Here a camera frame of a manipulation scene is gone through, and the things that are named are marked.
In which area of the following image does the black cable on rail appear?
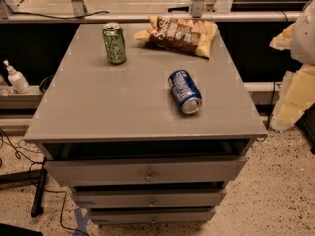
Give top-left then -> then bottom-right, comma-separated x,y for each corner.
13,9 -> 111,20

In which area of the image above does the grey drawer cabinet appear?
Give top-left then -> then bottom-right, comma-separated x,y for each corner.
25,24 -> 266,214

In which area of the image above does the top grey drawer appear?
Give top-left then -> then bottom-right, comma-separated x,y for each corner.
45,156 -> 247,187

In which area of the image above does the black stand leg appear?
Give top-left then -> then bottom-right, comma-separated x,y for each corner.
31,165 -> 47,218

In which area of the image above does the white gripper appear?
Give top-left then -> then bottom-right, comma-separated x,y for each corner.
269,24 -> 315,131

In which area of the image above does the grey drawer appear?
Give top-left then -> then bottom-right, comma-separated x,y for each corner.
45,156 -> 247,187
72,188 -> 226,208
89,206 -> 215,224

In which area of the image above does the white pump bottle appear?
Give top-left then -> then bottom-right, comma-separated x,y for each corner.
3,60 -> 31,94

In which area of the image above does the black floor cable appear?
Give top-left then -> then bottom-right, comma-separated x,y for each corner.
0,128 -> 91,236

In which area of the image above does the middle grey drawer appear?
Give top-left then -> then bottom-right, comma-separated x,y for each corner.
72,188 -> 226,208

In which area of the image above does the green soda can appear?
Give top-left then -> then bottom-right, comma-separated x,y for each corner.
102,22 -> 126,64

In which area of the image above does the metal frame rail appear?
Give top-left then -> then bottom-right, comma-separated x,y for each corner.
0,11 -> 301,24

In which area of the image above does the bottom grey drawer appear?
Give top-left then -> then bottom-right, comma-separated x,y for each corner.
89,206 -> 215,224

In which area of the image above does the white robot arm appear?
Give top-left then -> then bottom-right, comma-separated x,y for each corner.
270,2 -> 315,131

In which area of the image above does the blue soda can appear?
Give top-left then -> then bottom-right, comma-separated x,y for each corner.
168,70 -> 202,114

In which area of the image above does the brown chips bag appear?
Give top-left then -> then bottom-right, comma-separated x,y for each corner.
134,16 -> 218,58

